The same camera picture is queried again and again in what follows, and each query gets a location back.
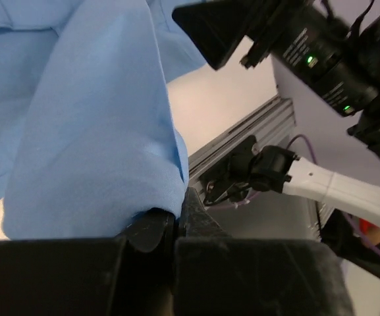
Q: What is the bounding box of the aluminium mounting rail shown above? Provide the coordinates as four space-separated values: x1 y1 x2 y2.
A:
186 95 329 238

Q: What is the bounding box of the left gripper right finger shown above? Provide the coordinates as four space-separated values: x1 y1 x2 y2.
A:
173 188 354 316

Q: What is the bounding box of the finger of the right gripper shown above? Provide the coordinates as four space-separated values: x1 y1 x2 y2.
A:
172 1 275 70

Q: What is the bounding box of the light blue long sleeve shirt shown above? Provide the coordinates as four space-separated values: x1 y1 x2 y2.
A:
0 1 205 240

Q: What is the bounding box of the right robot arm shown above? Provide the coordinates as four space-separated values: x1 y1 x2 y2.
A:
172 1 380 279

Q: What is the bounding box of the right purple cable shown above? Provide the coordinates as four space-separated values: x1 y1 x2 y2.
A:
205 134 380 267

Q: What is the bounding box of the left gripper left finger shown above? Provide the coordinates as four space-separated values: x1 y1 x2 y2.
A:
0 209 175 315

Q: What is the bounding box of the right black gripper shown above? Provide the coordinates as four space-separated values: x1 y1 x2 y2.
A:
241 1 380 159

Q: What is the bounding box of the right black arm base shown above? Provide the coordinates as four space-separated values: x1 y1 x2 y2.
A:
200 135 258 207

